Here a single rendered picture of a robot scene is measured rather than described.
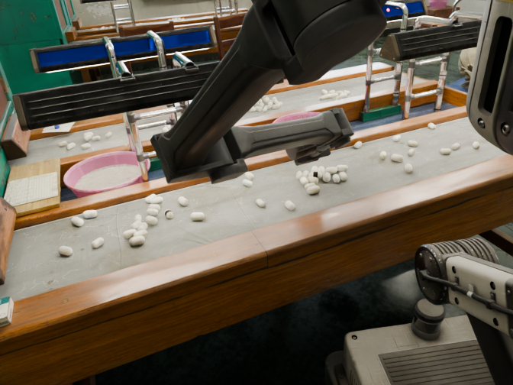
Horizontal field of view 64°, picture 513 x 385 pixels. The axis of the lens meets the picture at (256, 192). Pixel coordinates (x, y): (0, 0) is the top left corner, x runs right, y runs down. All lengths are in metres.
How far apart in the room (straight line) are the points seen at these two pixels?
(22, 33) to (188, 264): 3.04
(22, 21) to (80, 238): 2.76
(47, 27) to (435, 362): 3.37
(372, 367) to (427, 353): 0.15
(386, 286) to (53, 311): 1.45
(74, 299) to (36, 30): 2.99
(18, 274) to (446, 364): 1.02
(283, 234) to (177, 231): 0.28
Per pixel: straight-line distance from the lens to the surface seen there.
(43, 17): 3.70
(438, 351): 1.16
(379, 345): 1.14
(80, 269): 1.04
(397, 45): 1.29
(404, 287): 2.00
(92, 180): 1.42
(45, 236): 1.20
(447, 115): 1.71
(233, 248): 0.94
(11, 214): 1.20
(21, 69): 3.80
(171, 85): 1.02
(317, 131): 0.88
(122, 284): 0.92
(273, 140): 0.77
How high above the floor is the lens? 1.35
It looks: 31 degrees down
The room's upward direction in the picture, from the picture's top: 4 degrees counter-clockwise
